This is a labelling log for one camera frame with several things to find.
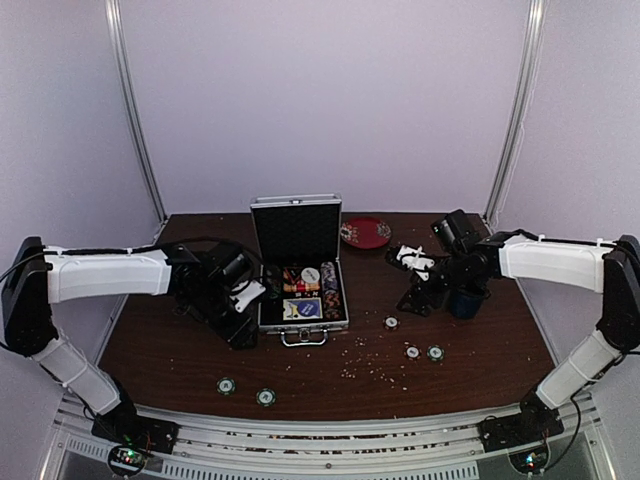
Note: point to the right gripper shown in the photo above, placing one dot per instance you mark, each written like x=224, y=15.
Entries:
x=416, y=290

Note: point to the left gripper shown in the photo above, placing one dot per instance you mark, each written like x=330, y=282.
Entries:
x=236, y=333

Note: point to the red black poker chip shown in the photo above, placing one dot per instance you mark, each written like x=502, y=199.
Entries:
x=391, y=323

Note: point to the green poker chip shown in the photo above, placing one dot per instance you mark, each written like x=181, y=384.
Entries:
x=435, y=353
x=266, y=397
x=226, y=386

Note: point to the blue yellow card deck box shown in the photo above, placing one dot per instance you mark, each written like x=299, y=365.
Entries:
x=290, y=313

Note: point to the red card deck box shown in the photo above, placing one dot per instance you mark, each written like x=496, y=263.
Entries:
x=292, y=282

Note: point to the green poker chip front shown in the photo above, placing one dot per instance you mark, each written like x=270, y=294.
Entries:
x=266, y=397

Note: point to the white dealer button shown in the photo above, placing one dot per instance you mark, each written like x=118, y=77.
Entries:
x=310, y=275

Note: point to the aluminium poker case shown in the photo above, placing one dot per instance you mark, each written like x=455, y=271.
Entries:
x=299, y=242

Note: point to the purple small blind button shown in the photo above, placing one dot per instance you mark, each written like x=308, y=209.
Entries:
x=309, y=308

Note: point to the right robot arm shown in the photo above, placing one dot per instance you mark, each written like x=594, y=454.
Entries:
x=586, y=291

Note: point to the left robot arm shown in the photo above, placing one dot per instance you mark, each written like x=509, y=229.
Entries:
x=216, y=287

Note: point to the dark blue mug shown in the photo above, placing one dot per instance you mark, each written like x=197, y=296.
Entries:
x=464, y=303

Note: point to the black white poker chip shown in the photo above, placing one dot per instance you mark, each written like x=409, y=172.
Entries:
x=412, y=352

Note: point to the chip row in case left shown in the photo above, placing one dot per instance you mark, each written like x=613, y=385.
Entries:
x=272, y=277

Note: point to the chip row in case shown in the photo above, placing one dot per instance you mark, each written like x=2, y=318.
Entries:
x=331, y=292
x=272, y=277

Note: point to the red decorated plate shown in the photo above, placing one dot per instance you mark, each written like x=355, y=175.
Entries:
x=366, y=233

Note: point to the chip row in case right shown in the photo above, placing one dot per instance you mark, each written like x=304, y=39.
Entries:
x=331, y=292

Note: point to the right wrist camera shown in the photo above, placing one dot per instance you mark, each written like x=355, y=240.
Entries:
x=411, y=259

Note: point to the front aluminium rail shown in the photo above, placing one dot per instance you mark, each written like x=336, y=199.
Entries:
x=444, y=446

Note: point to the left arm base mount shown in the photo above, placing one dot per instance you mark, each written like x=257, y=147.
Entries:
x=138, y=449

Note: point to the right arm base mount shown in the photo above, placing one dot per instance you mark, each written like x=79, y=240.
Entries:
x=525, y=442

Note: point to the right aluminium frame post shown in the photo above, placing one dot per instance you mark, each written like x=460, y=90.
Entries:
x=522, y=97

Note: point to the aluminium frame post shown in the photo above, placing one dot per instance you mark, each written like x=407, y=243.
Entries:
x=522, y=97
x=118, y=41

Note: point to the left aluminium frame post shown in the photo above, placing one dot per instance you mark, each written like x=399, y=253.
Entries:
x=118, y=41

